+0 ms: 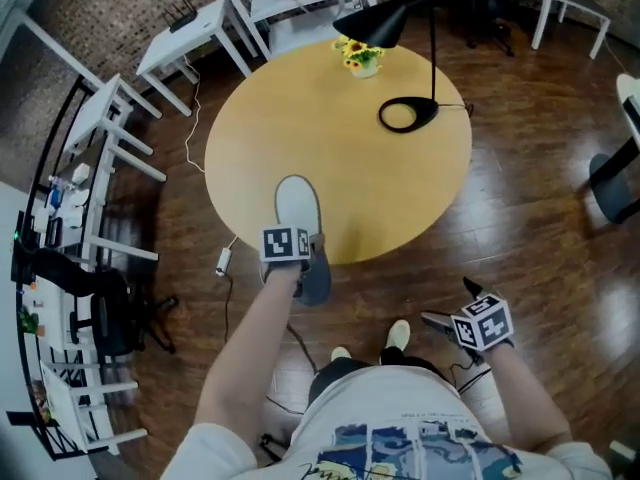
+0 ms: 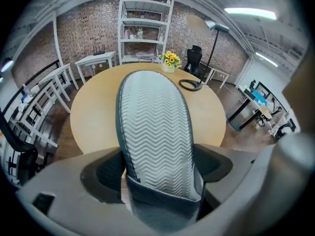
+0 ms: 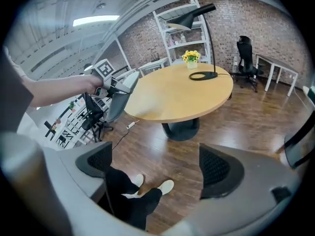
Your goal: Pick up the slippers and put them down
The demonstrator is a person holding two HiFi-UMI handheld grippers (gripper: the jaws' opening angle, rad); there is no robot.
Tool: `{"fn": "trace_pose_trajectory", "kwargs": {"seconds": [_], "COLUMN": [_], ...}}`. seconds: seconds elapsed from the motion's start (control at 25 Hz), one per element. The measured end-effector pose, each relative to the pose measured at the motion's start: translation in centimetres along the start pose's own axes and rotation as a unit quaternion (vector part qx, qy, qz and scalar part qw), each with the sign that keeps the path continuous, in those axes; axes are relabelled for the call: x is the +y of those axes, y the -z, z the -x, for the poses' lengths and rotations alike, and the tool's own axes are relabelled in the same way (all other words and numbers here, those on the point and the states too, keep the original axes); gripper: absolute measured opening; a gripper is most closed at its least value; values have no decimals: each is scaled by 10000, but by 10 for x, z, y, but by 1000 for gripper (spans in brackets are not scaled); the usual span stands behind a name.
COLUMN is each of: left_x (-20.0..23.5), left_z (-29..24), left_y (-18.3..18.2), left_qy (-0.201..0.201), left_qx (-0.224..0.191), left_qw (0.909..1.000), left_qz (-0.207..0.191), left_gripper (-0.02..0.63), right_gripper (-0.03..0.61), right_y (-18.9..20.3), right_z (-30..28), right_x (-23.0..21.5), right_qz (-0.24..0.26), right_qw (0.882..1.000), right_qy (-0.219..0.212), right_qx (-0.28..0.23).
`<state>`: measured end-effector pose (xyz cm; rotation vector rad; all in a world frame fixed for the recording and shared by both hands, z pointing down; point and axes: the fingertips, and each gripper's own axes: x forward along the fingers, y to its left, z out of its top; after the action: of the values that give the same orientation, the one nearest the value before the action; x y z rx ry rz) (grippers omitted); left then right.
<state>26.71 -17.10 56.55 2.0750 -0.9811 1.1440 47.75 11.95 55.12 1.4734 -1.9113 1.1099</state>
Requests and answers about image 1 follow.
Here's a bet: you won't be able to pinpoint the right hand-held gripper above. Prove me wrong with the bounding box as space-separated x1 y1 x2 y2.
419 276 516 354

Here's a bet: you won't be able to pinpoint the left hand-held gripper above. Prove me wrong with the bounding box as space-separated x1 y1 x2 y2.
260 224 328 300

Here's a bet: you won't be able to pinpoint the person's left forearm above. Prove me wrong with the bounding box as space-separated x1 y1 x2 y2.
196 260 307 450

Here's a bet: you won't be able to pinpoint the person's right forearm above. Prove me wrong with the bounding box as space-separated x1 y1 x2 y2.
478 340 574 455

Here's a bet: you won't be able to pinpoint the person's right white shoe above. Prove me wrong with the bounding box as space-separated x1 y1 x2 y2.
385 319 412 354

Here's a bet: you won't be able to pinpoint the white power adapter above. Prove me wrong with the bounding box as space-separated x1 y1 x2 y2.
214 234 241 278

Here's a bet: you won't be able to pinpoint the person's black trousers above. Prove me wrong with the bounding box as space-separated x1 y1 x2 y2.
307 345 452 410

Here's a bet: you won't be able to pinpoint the person's white printed shirt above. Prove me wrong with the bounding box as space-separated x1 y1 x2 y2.
159 365 614 480

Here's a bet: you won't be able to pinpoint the white table with grey base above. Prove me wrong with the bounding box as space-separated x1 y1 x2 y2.
587 71 640 225

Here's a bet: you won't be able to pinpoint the sunflower pot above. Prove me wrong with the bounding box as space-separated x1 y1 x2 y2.
331 36 387 81

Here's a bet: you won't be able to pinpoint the black office chair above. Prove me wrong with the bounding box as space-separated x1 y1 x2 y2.
30 246 180 365

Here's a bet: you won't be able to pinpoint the black desk lamp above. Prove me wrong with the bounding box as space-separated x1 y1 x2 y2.
332 0 474 135

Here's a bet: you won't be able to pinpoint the white shelf unit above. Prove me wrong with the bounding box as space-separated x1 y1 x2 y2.
208 0 379 63

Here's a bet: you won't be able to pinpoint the white side table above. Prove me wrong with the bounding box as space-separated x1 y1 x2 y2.
135 0 254 119

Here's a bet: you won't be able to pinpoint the black router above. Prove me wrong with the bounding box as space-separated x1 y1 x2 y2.
161 0 200 35

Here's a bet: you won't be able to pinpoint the black curved railing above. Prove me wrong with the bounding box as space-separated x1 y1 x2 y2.
8 73 124 457

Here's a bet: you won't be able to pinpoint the black swivel chair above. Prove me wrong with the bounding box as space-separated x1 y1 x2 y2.
455 0 517 58

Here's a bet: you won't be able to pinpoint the green plant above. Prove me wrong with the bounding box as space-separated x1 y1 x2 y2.
16 305 42 337

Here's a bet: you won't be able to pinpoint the thin black cable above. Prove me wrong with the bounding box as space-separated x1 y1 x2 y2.
448 356 495 395

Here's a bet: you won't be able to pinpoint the black floor cable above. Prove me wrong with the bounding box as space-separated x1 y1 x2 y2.
221 272 322 415

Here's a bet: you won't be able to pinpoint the white cable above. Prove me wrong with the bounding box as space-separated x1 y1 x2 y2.
183 53 207 173

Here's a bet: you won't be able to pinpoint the white frame desk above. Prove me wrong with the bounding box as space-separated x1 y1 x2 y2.
47 73 169 274

